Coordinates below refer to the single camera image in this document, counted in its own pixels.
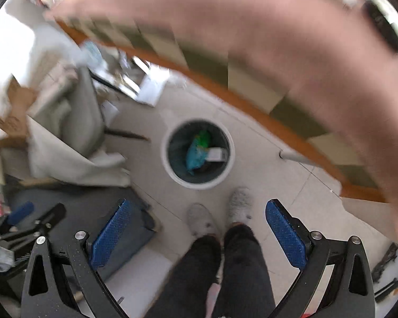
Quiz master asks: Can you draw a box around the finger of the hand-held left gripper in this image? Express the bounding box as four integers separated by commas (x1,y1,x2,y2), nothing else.
0,201,34,231
7,203,67,239

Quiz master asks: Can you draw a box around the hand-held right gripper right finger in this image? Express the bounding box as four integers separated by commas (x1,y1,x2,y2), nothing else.
265,199,376,318

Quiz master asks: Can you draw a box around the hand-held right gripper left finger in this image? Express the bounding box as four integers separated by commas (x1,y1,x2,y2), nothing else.
20,199,133,318

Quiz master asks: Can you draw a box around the white round trash bin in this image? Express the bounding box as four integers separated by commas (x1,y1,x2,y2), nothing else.
161,118,235,191

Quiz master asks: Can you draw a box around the grey blue storage box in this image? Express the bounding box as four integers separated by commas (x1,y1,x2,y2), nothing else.
93,189,157,280

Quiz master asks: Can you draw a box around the grey white cloth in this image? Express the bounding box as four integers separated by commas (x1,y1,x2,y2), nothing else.
26,114,132,188

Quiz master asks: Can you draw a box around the person's right leg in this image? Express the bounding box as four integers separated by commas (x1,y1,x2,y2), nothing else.
212,224,276,318

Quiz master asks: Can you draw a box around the person's leg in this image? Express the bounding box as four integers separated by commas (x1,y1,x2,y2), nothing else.
146,235,223,318
212,224,276,318

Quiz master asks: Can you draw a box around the grey right slipper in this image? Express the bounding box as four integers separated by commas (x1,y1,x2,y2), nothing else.
226,188,254,225

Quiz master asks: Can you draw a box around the grey slipper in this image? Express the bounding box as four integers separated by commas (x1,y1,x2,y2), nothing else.
187,203,219,238
226,188,254,225

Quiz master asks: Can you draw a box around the person's left leg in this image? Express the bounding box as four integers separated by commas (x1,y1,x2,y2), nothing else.
146,235,223,318

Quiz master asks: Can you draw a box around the grey left slipper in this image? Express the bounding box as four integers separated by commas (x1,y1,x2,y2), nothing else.
187,203,219,238

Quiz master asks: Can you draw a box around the brown cardboard box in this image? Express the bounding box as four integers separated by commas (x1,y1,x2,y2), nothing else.
0,76,38,150

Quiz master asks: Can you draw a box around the small white paper box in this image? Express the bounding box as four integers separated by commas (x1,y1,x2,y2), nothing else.
207,147,228,162

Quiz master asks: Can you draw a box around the grey chair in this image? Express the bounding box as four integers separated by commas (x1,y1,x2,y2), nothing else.
30,64,150,160

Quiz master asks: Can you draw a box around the black folding stand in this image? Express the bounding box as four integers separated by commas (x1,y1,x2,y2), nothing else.
371,241,398,303

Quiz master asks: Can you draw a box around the blue green snack bag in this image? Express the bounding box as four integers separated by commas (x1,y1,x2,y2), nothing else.
185,130,211,172

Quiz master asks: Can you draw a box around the white paper sheet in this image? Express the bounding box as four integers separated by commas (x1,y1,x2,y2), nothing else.
137,67,172,107

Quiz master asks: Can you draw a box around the striped tablecloth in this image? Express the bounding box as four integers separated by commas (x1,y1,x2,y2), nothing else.
45,0,398,239

